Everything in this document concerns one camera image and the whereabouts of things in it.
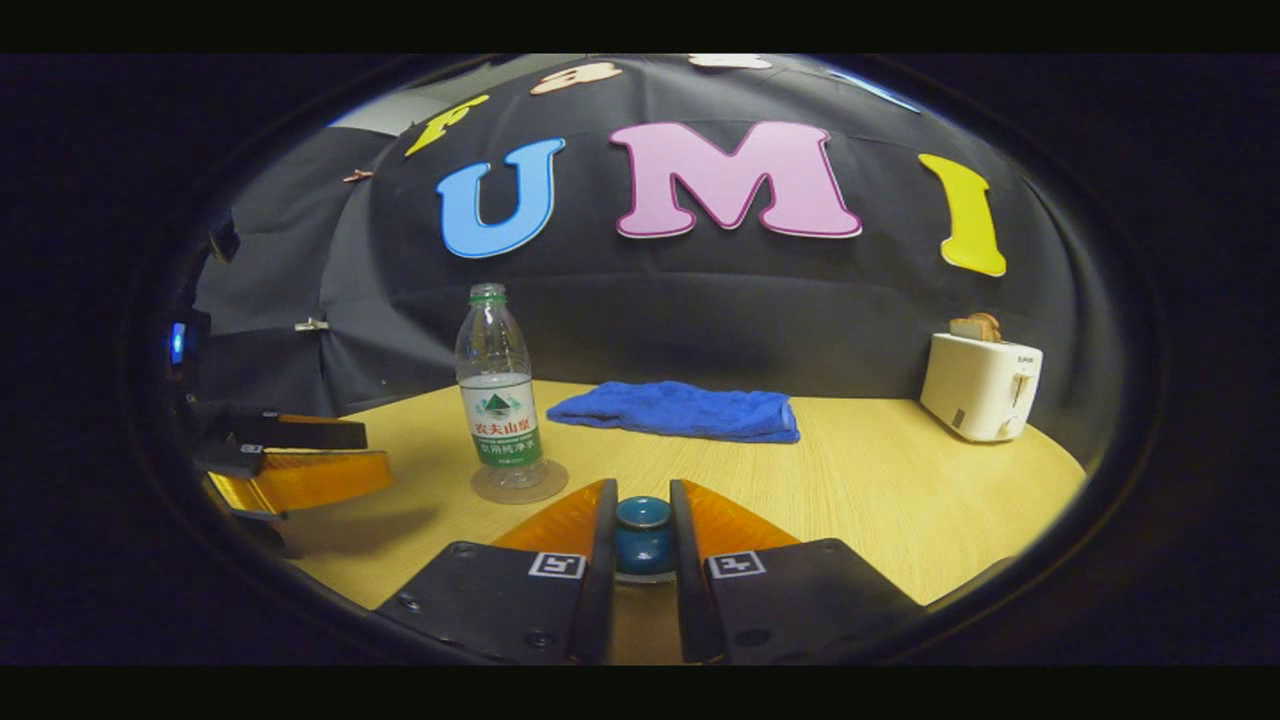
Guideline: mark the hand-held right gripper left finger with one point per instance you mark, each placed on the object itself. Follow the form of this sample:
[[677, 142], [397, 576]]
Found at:
[[598, 580]]

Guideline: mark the silver clip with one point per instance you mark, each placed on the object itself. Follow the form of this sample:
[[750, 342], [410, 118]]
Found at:
[[312, 325]]

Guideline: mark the clear plastic water bottle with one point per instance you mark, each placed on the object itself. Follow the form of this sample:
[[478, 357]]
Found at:
[[498, 400]]

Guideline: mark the blue towel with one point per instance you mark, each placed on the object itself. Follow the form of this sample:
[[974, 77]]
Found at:
[[680, 410]]

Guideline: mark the toast slice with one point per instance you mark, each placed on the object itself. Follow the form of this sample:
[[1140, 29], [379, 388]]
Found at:
[[975, 327]]

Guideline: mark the round translucent coaster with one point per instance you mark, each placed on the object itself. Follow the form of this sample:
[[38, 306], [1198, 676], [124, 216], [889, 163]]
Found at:
[[553, 485]]

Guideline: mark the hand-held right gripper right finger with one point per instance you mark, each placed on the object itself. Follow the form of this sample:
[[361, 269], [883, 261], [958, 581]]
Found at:
[[688, 580]]

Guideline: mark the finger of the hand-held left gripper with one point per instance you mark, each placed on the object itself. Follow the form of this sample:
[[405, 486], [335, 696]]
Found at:
[[320, 478], [310, 435]]

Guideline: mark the black backdrop cloth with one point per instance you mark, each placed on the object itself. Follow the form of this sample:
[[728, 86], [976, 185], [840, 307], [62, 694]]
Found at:
[[700, 300]]

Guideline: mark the white toaster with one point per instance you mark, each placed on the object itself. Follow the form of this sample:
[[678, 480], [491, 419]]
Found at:
[[975, 390]]

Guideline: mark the copper clip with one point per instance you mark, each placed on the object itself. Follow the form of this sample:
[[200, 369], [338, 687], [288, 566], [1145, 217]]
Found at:
[[357, 176]]

